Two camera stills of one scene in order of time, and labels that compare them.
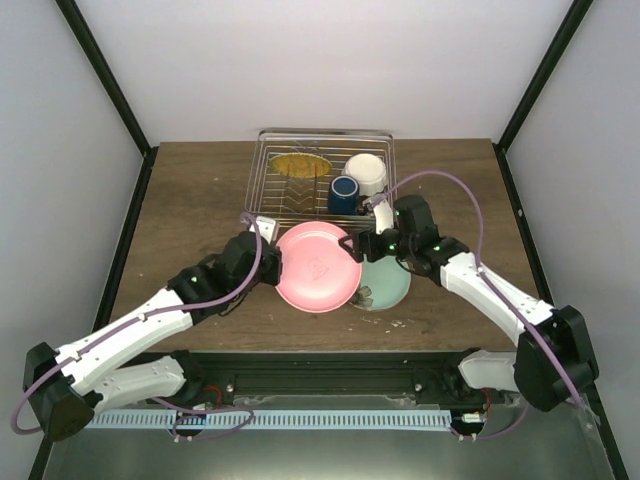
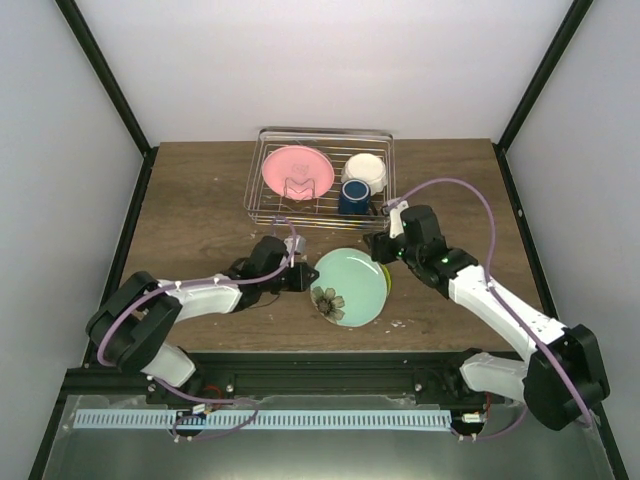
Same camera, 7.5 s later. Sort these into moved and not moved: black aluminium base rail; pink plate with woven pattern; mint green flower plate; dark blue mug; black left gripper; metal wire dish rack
Moved: dark blue mug; pink plate with woven pattern; mint green flower plate; black left gripper
Not moved: black aluminium base rail; metal wire dish rack
